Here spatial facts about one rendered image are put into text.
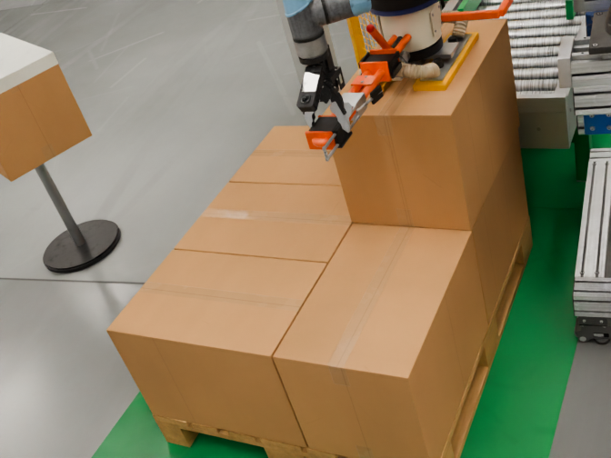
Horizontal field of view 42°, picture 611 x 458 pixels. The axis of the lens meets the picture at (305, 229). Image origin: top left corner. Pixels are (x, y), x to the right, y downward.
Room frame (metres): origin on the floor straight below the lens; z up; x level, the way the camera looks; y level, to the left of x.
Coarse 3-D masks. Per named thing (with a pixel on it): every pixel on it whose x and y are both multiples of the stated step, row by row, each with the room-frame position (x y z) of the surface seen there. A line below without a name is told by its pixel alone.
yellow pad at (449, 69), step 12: (468, 36) 2.25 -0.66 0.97; (468, 48) 2.19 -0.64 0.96; (432, 60) 2.19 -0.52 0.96; (444, 60) 2.15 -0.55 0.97; (456, 60) 2.13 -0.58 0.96; (444, 72) 2.08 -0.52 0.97; (456, 72) 2.09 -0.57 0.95; (420, 84) 2.06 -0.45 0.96; (432, 84) 2.04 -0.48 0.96; (444, 84) 2.02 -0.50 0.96
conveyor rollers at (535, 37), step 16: (496, 0) 3.46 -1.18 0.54; (528, 0) 3.37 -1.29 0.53; (544, 0) 3.33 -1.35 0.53; (560, 0) 3.22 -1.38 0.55; (512, 16) 3.24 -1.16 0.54; (528, 16) 3.20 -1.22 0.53; (544, 16) 3.16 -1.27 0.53; (560, 16) 3.12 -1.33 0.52; (576, 16) 3.02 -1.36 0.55; (512, 32) 3.08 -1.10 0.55; (528, 32) 3.03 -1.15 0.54; (544, 32) 2.99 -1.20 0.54; (560, 32) 2.95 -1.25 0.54; (576, 32) 2.91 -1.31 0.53; (512, 48) 2.92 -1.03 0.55; (528, 48) 2.88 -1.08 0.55; (544, 48) 2.84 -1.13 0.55; (528, 64) 2.77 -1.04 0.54; (544, 64) 2.74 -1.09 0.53; (528, 80) 2.62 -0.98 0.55; (544, 80) 2.59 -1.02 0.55
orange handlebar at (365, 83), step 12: (504, 0) 2.17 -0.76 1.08; (456, 12) 2.19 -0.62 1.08; (468, 12) 2.16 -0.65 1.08; (480, 12) 2.14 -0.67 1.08; (492, 12) 2.11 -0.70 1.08; (504, 12) 2.11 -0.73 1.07; (396, 36) 2.17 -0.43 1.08; (408, 36) 2.14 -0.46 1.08; (384, 72) 1.97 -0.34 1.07; (360, 84) 1.92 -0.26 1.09; (372, 84) 1.91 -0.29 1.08; (324, 144) 1.69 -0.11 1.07
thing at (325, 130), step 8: (320, 120) 1.78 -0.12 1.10; (328, 120) 1.76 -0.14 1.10; (336, 120) 1.75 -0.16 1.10; (312, 128) 1.75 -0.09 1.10; (320, 128) 1.73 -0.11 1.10; (328, 128) 1.72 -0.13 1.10; (312, 136) 1.73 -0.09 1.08; (320, 136) 1.72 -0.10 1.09; (328, 136) 1.70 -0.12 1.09; (312, 144) 1.73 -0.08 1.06
